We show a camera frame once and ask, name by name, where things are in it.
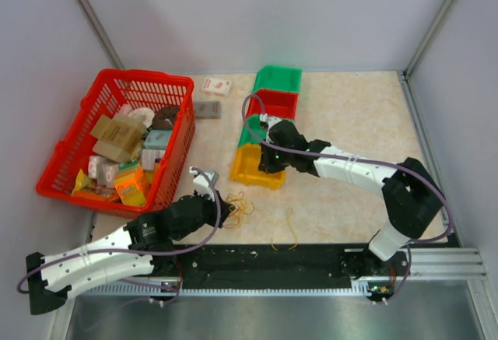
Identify yellow plastic bin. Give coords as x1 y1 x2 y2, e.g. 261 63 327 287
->
230 144 286 190

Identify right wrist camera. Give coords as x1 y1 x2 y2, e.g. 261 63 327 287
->
259 113 282 143

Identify chocolate donut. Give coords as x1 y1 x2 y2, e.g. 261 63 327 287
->
152 105 180 131

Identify far green plastic bin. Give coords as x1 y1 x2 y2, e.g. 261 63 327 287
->
253 65 302 93

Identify red plastic bin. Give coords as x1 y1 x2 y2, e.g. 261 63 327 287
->
254 89 299 120

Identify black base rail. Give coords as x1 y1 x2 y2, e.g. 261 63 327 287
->
128 242 394 290

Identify green plastic bin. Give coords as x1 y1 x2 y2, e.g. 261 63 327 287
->
237 114 265 148
253 65 302 93

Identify white red snack packet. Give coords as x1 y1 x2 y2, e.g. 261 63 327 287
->
200 76 233 97

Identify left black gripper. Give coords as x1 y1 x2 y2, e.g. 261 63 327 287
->
173 188 235 241

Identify grey snack packet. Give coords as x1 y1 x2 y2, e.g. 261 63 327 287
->
193 100 222 120

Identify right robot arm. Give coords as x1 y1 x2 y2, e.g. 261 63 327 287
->
258 114 443 278

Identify brown cardboard box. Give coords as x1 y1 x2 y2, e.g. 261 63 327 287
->
90 114 146 163

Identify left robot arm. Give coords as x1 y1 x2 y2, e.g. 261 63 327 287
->
26 194 234 315

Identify yellow snack bag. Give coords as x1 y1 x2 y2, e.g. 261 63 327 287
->
72 169 94 196

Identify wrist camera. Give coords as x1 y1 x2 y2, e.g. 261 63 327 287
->
189 166 219 202
259 113 282 143

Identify near green plastic bin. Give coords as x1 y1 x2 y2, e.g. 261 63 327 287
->
237 114 265 148

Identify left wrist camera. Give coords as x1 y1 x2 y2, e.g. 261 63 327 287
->
189 166 219 202

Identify orange juice carton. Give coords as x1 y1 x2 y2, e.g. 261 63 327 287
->
114 165 151 207

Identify red plastic basket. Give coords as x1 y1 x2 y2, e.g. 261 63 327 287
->
36 68 195 219

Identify teal snack box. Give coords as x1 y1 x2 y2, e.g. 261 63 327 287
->
144 130 172 150

